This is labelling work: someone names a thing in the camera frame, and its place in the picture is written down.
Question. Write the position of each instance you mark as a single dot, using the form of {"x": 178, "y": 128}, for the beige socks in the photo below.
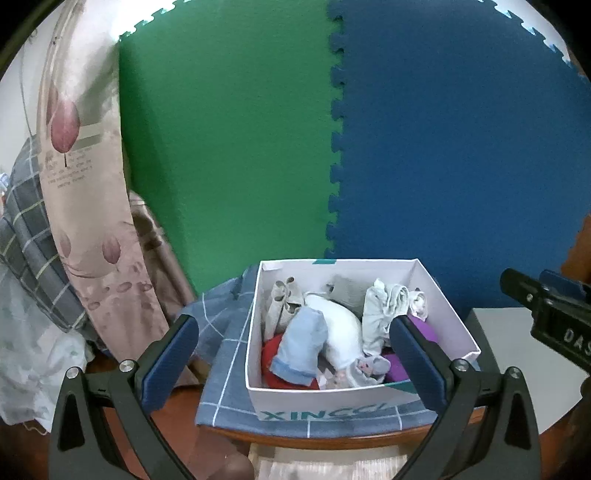
{"x": 279, "y": 304}

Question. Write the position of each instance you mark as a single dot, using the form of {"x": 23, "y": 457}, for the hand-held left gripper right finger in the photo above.
{"x": 415, "y": 360}

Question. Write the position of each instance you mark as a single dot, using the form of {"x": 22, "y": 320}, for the blue grey-banded underwear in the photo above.
{"x": 300, "y": 341}

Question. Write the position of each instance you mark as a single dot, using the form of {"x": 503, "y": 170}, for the green foam mat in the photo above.
{"x": 231, "y": 138}

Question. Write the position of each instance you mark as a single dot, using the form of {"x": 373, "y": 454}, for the blue checked cloth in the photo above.
{"x": 226, "y": 350}

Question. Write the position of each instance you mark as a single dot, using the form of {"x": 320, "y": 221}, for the pink floral pillow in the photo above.
{"x": 83, "y": 207}

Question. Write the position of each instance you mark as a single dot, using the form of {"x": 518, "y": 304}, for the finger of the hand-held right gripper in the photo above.
{"x": 521, "y": 288}
{"x": 565, "y": 287}

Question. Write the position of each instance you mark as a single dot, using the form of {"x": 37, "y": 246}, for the purple underwear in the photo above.
{"x": 427, "y": 330}

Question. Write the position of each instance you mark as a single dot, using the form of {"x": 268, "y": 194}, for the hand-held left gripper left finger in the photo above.
{"x": 171, "y": 360}

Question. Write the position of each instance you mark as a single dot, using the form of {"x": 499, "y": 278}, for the white printed quilt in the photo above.
{"x": 27, "y": 369}

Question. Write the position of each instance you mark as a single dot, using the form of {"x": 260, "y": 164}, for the red underwear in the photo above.
{"x": 270, "y": 364}

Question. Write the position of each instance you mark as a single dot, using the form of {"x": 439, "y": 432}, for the light blue underwear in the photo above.
{"x": 381, "y": 314}

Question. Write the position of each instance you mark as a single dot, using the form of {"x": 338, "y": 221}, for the grey checked blanket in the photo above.
{"x": 27, "y": 230}

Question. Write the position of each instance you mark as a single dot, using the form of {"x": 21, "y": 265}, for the brown wooden furniture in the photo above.
{"x": 579, "y": 249}

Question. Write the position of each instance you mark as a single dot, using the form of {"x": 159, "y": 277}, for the brown satin cloth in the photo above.
{"x": 157, "y": 258}

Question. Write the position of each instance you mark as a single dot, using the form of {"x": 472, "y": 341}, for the white shoe box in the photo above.
{"x": 323, "y": 401}

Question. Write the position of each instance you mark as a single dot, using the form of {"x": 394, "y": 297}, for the white pink-trimmed underwear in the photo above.
{"x": 419, "y": 304}

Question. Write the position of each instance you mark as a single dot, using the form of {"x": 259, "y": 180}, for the blue foam mat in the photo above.
{"x": 461, "y": 138}

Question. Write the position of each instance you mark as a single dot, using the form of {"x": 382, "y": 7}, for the grey ribbed underwear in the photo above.
{"x": 346, "y": 290}

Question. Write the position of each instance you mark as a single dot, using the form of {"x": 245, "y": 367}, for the floral underwear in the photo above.
{"x": 364, "y": 369}

